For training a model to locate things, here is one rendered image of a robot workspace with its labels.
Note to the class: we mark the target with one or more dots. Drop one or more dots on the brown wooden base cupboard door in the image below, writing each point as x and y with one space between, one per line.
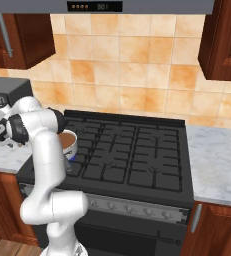
220 233

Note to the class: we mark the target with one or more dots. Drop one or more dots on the brown wooden wall cupboard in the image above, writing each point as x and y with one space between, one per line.
225 40

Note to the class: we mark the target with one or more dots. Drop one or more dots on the black gas stove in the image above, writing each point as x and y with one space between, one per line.
127 150

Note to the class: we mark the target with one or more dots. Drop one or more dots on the brown wooden wall cupboard door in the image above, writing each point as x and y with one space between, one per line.
27 36

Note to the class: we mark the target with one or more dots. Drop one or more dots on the grey range hood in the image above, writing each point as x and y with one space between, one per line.
153 6

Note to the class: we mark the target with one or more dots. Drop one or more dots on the black oven door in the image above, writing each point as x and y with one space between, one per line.
120 238

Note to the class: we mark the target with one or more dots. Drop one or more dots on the saucepan with hot chocolate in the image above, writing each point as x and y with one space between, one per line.
67 140

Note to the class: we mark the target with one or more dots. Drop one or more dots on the silver stove knob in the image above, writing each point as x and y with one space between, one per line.
148 212
93 202
111 206
167 215
129 209

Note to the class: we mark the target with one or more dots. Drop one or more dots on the brown wooden base cupboard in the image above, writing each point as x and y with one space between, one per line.
3 206

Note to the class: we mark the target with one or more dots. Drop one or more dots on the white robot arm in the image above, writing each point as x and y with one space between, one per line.
47 166

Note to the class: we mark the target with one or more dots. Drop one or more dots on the dark grey coffee machine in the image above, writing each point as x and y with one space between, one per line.
7 90

